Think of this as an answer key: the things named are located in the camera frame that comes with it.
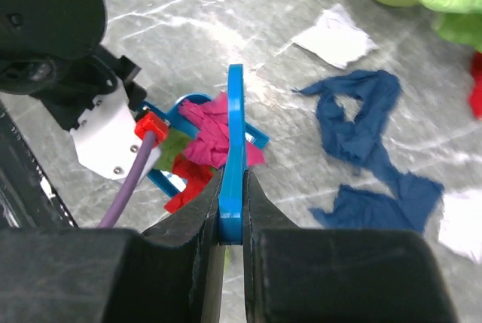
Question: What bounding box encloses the dark blue paper scrap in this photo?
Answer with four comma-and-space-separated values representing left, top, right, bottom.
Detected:
310, 173, 444, 234
293, 70, 401, 183

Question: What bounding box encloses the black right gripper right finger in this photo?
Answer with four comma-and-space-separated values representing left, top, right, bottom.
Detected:
243, 172, 458, 322

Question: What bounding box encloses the green paper scrap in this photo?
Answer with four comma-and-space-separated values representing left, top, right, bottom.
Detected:
153, 129, 192, 172

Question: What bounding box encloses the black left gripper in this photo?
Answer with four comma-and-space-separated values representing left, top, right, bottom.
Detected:
1, 0, 147, 131

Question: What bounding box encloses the blue hand brush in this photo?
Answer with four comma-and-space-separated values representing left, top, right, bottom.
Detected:
218, 64, 247, 245

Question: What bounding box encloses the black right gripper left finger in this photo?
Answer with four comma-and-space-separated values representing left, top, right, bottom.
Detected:
1, 172, 224, 322

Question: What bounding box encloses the small red paper scrap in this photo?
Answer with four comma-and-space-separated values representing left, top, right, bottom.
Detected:
164, 154, 215, 214

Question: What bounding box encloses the pink paper scrap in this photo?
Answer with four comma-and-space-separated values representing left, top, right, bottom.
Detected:
178, 91, 266, 170

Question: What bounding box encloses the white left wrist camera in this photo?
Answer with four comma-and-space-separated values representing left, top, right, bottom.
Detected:
69, 80, 142, 181

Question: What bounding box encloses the blue dustpan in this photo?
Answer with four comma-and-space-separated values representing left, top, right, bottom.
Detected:
139, 92, 272, 200

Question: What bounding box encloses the white paper scrap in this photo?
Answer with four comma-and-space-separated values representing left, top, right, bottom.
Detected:
438, 190, 481, 264
291, 4, 378, 70

